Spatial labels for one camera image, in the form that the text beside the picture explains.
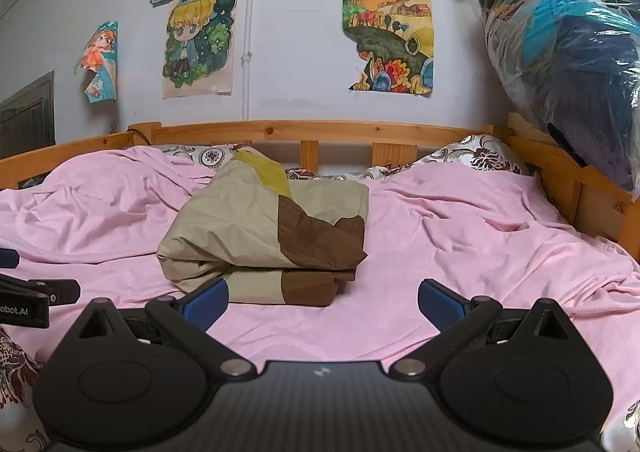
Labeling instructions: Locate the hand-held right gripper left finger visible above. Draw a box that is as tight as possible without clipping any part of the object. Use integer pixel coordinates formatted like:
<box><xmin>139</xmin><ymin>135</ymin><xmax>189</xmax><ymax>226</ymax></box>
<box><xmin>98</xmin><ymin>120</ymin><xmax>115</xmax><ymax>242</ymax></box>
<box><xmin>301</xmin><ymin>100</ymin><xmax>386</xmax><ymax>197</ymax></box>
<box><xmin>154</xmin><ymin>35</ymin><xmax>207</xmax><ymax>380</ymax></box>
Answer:
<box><xmin>75</xmin><ymin>277</ymin><xmax>258</xmax><ymax>380</ymax></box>

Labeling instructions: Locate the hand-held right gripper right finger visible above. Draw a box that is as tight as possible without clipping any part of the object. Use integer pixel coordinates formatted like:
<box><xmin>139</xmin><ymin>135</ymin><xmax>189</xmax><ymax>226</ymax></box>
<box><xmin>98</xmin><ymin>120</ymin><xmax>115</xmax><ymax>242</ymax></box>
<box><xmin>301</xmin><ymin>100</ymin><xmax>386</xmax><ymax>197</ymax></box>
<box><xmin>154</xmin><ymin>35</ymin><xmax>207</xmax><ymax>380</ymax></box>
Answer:
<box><xmin>389</xmin><ymin>278</ymin><xmax>576</xmax><ymax>380</ymax></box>

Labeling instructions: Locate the beige brown olive hooded jacket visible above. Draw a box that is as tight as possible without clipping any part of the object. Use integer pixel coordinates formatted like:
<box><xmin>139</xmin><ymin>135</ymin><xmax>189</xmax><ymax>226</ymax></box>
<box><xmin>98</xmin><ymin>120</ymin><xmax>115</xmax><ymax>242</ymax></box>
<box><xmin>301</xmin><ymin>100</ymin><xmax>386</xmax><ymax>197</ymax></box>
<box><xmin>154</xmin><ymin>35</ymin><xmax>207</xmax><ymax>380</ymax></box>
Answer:
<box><xmin>156</xmin><ymin>147</ymin><xmax>370</xmax><ymax>307</ymax></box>

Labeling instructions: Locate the clear plastic bag of clothes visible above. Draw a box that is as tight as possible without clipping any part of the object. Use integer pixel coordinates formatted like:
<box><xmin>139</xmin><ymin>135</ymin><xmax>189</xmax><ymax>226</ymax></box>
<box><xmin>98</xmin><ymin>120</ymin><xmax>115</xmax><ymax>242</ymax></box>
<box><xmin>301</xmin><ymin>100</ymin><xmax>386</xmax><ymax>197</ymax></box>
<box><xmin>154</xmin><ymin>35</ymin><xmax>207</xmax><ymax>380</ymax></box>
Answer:
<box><xmin>462</xmin><ymin>0</ymin><xmax>640</xmax><ymax>205</ymax></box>

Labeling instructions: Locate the pink bed sheet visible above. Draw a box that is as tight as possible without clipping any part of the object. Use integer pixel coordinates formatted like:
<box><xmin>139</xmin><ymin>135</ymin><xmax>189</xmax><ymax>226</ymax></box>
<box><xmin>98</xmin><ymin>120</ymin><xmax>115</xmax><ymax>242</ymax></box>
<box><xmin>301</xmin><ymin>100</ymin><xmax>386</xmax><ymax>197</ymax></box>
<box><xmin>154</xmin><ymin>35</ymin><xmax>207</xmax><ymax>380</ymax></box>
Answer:
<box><xmin>0</xmin><ymin>146</ymin><xmax>640</xmax><ymax>433</ymax></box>

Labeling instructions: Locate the dark grey panelled door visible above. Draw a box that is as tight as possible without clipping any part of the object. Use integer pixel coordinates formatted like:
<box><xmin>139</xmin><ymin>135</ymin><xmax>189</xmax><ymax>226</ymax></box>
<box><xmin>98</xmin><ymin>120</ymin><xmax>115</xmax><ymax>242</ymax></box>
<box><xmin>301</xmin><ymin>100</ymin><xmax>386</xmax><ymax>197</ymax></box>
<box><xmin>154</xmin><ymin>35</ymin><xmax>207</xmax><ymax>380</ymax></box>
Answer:
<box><xmin>0</xmin><ymin>70</ymin><xmax>56</xmax><ymax>163</ymax></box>

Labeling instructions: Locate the floral patterned quilt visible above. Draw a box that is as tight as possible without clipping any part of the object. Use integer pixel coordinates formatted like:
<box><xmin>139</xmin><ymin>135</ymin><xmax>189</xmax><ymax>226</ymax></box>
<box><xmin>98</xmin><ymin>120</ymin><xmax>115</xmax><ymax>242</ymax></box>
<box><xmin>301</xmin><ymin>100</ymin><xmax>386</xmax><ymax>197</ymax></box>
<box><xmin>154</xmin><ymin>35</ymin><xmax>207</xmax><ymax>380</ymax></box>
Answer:
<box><xmin>0</xmin><ymin>133</ymin><xmax>640</xmax><ymax>452</ymax></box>

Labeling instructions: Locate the small curled anime girl poster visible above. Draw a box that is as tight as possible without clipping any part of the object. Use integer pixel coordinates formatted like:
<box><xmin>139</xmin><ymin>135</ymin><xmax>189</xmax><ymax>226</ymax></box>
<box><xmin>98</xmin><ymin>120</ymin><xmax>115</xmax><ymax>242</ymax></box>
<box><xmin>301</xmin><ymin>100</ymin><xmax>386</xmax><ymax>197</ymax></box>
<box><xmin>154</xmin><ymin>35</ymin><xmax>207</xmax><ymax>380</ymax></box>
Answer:
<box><xmin>75</xmin><ymin>20</ymin><xmax>120</xmax><ymax>105</ymax></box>

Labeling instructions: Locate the blonde chibi character poster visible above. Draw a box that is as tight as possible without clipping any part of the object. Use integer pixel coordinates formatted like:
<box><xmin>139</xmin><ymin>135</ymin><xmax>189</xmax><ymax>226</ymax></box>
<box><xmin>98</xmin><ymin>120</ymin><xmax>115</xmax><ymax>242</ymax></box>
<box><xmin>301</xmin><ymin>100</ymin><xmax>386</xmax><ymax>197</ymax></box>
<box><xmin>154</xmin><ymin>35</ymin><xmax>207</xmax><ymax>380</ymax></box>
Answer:
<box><xmin>161</xmin><ymin>0</ymin><xmax>236</xmax><ymax>100</ymax></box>

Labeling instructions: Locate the painted landscape poster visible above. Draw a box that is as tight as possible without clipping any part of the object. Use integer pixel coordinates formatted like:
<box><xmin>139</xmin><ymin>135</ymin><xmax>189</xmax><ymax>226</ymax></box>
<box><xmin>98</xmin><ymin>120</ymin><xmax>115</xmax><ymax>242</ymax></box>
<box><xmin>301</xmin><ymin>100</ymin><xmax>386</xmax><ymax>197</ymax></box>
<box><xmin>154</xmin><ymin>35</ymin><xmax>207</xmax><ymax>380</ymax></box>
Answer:
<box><xmin>342</xmin><ymin>0</ymin><xmax>435</xmax><ymax>96</ymax></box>

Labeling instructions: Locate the wooden bed frame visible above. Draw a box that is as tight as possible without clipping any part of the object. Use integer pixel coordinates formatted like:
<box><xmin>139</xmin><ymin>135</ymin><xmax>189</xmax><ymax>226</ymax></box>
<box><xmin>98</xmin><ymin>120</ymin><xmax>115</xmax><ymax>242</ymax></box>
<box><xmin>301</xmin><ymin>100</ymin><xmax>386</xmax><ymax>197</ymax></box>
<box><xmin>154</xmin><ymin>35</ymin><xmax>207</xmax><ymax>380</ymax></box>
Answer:
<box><xmin>0</xmin><ymin>112</ymin><xmax>640</xmax><ymax>263</ymax></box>

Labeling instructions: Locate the white wall pipe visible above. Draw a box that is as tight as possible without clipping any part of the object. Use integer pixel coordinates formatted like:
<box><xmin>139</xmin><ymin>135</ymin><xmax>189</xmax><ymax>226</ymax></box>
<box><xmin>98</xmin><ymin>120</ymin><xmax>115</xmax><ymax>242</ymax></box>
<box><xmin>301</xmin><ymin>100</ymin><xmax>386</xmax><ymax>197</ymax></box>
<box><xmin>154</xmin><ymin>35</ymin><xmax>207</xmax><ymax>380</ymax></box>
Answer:
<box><xmin>241</xmin><ymin>0</ymin><xmax>256</xmax><ymax>121</ymax></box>

